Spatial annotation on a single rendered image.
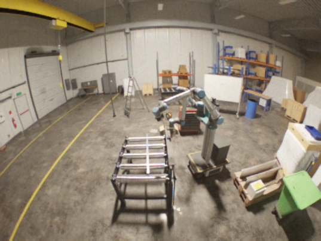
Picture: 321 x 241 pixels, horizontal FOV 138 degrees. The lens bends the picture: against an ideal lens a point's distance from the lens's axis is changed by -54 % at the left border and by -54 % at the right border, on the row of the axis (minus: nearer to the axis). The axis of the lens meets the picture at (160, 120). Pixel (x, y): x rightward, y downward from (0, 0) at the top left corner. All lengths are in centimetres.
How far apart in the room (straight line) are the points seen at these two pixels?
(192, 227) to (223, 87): 566
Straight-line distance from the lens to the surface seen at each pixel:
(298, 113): 920
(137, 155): 257
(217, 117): 219
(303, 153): 380
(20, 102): 1030
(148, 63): 1199
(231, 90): 656
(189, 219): 276
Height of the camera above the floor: 253
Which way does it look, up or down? 26 degrees down
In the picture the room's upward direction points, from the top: 3 degrees counter-clockwise
